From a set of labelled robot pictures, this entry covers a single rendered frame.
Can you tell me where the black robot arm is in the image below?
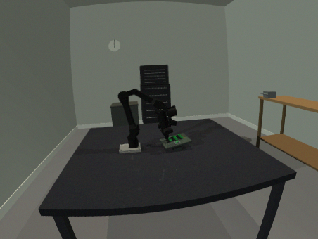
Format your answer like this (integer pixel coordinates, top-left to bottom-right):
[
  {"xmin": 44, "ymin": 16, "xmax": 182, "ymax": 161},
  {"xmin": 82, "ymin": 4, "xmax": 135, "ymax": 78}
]
[{"xmin": 118, "ymin": 89, "xmax": 177, "ymax": 148}]

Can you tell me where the grey switch panel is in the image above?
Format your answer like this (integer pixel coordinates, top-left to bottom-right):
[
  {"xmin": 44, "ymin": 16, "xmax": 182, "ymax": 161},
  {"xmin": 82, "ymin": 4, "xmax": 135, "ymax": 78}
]
[{"xmin": 160, "ymin": 133, "xmax": 192, "ymax": 150}]

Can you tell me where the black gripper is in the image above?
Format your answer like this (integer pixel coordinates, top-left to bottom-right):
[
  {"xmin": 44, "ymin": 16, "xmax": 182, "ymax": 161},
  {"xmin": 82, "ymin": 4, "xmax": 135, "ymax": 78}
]
[{"xmin": 158, "ymin": 118, "xmax": 173, "ymax": 140}]

